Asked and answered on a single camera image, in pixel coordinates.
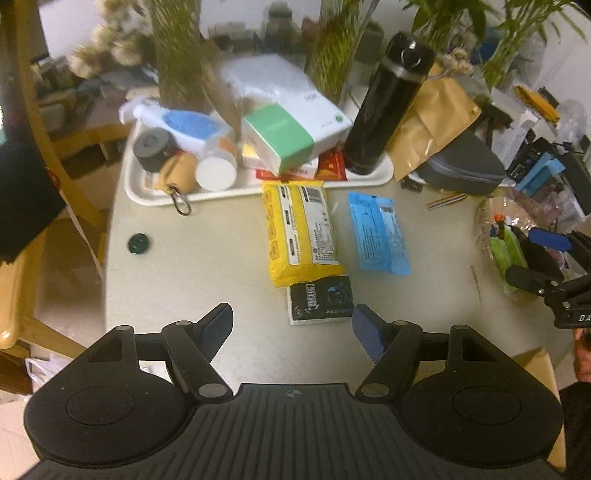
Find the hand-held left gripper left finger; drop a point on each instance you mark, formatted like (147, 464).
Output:
(217, 330)

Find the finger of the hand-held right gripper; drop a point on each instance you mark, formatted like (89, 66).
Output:
(531, 278)
(547, 237)

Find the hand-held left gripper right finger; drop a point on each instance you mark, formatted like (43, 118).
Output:
(369, 332)

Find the green wet wipes pack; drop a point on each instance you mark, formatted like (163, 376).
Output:
(505, 254)

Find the black tissue pack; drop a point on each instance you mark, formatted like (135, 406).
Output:
(321, 300)

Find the bag of markers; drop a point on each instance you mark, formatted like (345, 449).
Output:
(491, 212)

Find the blue wet wipes pack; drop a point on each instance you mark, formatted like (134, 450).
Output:
(378, 233)

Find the yellow wet wipes pack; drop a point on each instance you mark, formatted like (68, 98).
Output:
(300, 230)

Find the person's right forearm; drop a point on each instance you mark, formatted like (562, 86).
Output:
(577, 429)

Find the person's right hand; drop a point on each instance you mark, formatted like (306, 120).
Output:
(584, 355)

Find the black pouch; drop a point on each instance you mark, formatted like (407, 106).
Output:
(535, 256)

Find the thin wooden stick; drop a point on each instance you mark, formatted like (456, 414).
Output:
(476, 286)

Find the blue carton box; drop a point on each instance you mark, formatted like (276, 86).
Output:
(542, 170)

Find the brown cardboard box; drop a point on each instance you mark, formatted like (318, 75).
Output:
(531, 369)

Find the black carton box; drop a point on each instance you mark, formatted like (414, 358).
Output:
(526, 157)

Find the white carton box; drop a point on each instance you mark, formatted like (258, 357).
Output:
(524, 131)

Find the grey hard case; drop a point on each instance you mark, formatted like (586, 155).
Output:
(461, 166)

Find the small black round cap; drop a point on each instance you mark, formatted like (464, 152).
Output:
(138, 243)

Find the black tripod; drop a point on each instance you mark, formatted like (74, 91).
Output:
(496, 122)

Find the yellow striped packet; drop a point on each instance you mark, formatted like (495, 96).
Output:
(538, 104)

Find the white pill bottle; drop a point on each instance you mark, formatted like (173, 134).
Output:
(216, 170)

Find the tan pouch with carabiner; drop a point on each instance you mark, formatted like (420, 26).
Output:
(178, 173)

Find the brown paper bag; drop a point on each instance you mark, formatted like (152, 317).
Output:
(429, 124)

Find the white plastic tray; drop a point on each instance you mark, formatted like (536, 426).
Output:
(138, 184)

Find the red snack packet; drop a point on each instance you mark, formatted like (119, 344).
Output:
(330, 167)

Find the white plastic bag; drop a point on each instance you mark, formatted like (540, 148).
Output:
(51, 374)

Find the wooden chair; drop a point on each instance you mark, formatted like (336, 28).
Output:
(78, 217)

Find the black tape roll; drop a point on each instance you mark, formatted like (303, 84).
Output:
(154, 150)

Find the lucky bamboo in glass vase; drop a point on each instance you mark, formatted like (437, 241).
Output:
(443, 18)
(334, 55)
(178, 55)
(508, 46)

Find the dried flower sprig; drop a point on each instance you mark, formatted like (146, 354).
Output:
(455, 62)

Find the green and white box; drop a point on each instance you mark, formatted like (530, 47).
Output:
(281, 138)

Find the white bottle with blue label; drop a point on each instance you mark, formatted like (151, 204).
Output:
(189, 127)

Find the black thermos bottle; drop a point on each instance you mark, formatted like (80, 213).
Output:
(383, 106)

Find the black cloth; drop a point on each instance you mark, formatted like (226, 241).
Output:
(23, 203)

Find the white wrapped tissue pack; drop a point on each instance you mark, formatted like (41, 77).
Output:
(268, 78)

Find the white dried flowers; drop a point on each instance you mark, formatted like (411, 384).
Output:
(111, 41)

